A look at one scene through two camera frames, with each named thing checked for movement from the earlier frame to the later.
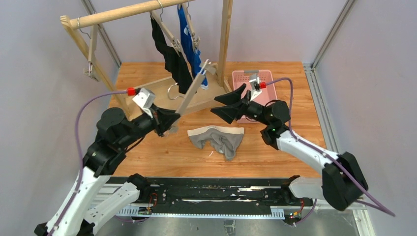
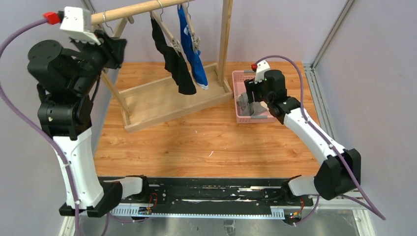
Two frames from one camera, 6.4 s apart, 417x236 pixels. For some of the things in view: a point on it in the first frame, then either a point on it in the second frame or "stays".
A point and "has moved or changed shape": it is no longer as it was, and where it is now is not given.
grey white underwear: (224, 139) has moved or changed shape
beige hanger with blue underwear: (194, 38) stays
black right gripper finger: (230, 112) to (250, 84)
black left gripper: (157, 120) to (114, 48)
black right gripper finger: (234, 98) to (260, 92)
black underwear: (176, 63) stays
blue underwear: (193, 57) stays
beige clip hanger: (207, 67) to (123, 22)
